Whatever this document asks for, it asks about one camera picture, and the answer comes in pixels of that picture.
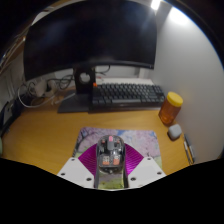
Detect orange jar with yellow lid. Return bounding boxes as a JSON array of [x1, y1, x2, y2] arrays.
[[158, 91, 184, 127]]

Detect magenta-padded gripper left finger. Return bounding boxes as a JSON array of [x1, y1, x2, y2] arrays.
[[57, 143, 101, 189]]

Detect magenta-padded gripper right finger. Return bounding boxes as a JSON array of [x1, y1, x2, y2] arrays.
[[121, 143, 167, 188]]

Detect cherry blossom print mouse pad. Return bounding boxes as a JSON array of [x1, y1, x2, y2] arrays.
[[72, 126, 163, 191]]

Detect white flat box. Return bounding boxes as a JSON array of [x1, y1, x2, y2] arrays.
[[96, 77, 155, 86]]

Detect white power strip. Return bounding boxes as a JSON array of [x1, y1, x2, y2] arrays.
[[29, 78, 58, 98]]

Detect pens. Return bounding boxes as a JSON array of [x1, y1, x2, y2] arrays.
[[183, 133, 197, 165]]

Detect black computer monitor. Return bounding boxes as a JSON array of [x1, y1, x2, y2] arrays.
[[23, 0, 158, 114]]

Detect transparent computer mouse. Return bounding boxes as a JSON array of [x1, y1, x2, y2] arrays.
[[94, 134, 129, 189]]

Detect white earbuds case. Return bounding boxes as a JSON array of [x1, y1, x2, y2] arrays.
[[167, 123, 183, 141]]

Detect black cable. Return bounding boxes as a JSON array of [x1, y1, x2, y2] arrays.
[[46, 74, 76, 91]]

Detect black keyboard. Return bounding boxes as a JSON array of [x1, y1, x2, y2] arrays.
[[90, 83, 166, 111]]

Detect white cable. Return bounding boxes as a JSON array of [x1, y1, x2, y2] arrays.
[[18, 84, 68, 109]]

